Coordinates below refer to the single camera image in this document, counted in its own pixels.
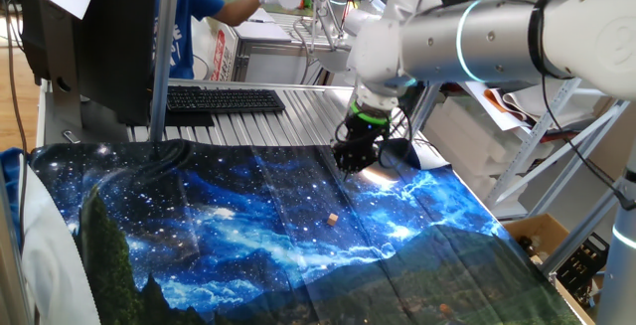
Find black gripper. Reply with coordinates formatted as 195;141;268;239
331;113;388;175

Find bare person forearm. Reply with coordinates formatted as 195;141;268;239
213;0;262;28

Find white foam blocks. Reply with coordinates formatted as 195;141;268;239
424;95;556;202

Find black computer keyboard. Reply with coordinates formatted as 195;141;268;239
165;85;287;115

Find galaxy landscape print tablecloth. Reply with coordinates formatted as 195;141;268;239
27;138;585;325

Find white box red lettering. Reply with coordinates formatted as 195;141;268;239
208;24;239;82

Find white metal shelf rack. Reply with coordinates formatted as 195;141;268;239
406;0;632;222

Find white paper sheets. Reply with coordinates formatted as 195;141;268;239
459;79;617;132

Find brown cardboard box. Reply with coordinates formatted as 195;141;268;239
504;213;597;325

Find person in blue shirt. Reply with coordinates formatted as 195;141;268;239
153;0;226;81

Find black plastic crate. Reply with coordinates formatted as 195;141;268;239
556;233;610;296

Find black computer monitor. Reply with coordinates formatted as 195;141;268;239
19;0;160;128

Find white cloth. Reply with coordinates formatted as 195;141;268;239
19;153;103;325

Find green wrist adapter ring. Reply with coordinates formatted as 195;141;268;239
349;100;392;126

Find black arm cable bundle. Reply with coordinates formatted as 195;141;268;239
331;0;636;212

